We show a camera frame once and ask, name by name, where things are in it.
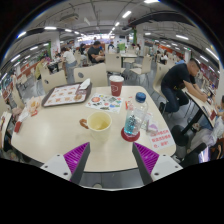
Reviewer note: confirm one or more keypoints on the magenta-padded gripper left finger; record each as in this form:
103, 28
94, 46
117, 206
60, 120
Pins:
75, 160

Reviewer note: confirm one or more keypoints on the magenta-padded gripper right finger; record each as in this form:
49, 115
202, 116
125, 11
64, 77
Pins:
148, 160

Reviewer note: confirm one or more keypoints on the clear blue-capped water bottle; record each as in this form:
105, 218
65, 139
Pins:
135, 116

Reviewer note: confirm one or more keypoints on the white sign with red text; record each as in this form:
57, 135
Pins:
162, 139

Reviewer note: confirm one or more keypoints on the flat round red coaster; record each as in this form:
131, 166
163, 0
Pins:
126, 137

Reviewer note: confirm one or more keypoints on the small red sauce packet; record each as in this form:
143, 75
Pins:
128, 104
34, 113

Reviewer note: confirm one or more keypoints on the colourful sticker sheet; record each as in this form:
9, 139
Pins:
104, 102

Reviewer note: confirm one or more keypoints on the brown food tray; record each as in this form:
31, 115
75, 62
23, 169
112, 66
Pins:
63, 96

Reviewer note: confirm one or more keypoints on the red table card holder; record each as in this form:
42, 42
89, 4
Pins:
18, 127

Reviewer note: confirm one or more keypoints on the clear bag of fried food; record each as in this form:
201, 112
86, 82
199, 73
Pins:
34, 104

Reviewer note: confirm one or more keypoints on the beige canteen table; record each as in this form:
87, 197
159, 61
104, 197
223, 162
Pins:
5, 128
200, 106

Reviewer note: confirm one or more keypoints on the person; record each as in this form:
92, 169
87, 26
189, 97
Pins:
94, 53
218, 130
180, 60
176, 80
40, 68
69, 58

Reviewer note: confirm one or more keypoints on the white paper napkin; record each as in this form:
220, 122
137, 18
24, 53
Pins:
84, 84

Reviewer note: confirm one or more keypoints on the red paper cup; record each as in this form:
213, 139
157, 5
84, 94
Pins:
116, 87

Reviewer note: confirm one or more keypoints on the group of beige canteen chairs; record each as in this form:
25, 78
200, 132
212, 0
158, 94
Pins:
115, 61

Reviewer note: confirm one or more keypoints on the ceiling air conditioner unit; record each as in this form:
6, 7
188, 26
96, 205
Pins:
70, 17

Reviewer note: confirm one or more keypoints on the ceiling strip lights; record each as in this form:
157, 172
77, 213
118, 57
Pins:
126, 14

